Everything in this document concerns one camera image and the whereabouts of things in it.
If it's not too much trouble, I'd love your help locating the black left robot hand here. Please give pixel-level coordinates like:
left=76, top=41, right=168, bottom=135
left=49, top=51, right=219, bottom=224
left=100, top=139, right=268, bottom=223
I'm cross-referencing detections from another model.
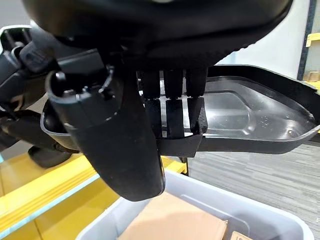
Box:
left=0, top=24, right=78, bottom=169

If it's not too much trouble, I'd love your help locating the black sole-shaped plastic part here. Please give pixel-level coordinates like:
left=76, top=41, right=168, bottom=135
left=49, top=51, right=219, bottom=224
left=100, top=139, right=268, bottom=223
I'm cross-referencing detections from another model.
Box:
left=40, top=64, right=320, bottom=159

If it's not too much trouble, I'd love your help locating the small brown cardboard box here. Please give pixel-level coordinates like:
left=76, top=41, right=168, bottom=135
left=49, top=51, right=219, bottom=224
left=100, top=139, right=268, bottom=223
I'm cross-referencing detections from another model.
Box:
left=228, top=230, right=251, bottom=240

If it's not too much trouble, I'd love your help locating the dark rack with yellow beam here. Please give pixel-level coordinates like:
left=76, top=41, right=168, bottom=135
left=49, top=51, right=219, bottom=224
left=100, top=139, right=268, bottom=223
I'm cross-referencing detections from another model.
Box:
left=296, top=0, right=320, bottom=89

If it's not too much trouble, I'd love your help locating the brown cardboard sheet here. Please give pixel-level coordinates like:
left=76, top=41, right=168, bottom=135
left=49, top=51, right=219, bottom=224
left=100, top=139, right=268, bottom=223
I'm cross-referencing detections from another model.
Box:
left=116, top=191, right=229, bottom=240

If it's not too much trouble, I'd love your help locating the grey plastic box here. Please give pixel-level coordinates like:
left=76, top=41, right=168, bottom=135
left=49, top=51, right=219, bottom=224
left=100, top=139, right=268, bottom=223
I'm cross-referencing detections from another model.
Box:
left=74, top=169, right=315, bottom=240

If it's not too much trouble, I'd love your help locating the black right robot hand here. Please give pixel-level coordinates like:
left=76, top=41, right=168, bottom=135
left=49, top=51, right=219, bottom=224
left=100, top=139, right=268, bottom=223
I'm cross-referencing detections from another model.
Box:
left=21, top=0, right=293, bottom=202

